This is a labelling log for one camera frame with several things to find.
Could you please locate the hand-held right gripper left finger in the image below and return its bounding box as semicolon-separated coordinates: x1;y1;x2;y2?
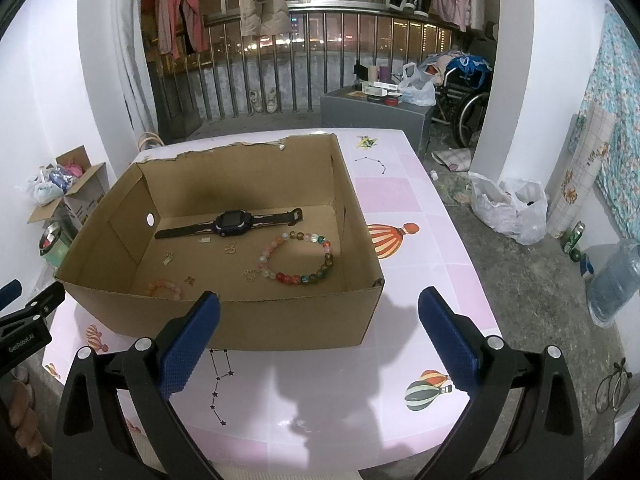
52;290;223;480

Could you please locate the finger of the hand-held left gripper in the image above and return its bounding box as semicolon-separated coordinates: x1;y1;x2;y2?
0;282;66;336
0;280;23;308

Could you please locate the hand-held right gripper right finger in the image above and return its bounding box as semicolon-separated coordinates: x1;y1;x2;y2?
417;286;586;480

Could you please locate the pink orange bead bracelet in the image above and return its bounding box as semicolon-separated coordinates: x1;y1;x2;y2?
146;280;187;298

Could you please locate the brown cardboard box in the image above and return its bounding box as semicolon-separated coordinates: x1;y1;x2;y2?
55;132;386;351

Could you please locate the multicolour bead bracelet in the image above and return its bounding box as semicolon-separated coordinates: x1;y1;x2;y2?
257;230;335;286

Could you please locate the black smartwatch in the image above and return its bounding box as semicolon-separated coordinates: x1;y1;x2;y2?
155;207;305;240

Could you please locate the person's left hand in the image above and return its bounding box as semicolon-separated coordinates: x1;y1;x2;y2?
7;379;40;446

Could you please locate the green jar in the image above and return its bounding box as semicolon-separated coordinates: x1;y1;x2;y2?
40;220;73;268

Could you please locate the bundle of plastic bags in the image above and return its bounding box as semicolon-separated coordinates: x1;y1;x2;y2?
20;157;83;205

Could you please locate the small open cardboard box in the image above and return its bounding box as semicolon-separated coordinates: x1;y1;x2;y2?
27;145;107;231

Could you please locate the large white plastic bag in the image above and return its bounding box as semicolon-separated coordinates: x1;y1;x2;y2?
470;172;548;246

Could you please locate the pink printed tablecloth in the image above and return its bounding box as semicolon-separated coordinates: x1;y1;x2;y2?
42;129;503;466

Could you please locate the green bottle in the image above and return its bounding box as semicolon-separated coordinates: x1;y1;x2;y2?
562;221;586;261

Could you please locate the clear water jug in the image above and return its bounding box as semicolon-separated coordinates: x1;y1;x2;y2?
587;239;640;328

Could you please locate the paper on floor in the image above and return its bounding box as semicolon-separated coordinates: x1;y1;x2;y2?
431;147;473;171

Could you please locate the rolled floral mat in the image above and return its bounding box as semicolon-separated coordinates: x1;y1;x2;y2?
547;107;613;238

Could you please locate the wheelchair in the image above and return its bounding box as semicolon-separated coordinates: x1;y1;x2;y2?
432;50;496;148

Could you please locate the grey cabinet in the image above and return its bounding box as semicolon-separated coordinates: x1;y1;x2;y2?
320;87;433;158

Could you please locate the small white plastic bag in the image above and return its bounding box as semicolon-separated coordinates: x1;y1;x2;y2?
400;62;437;107

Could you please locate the stack of flat boxes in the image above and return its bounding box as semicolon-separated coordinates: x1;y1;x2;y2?
361;81;403;106

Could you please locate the white curtain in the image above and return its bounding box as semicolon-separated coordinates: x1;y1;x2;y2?
112;0;158;133

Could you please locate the blue bag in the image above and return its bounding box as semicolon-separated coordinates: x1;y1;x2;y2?
446;55;493;81

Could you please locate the teal floral hanging cloth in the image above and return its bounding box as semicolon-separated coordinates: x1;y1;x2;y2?
575;4;640;241

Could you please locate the metal balcony railing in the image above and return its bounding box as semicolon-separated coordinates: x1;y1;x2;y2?
142;2;496;136

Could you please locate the red hanging garment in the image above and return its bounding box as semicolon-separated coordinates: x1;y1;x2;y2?
155;0;208;58

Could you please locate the wire bicycle ornament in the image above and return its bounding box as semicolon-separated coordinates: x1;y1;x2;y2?
595;360;631;413

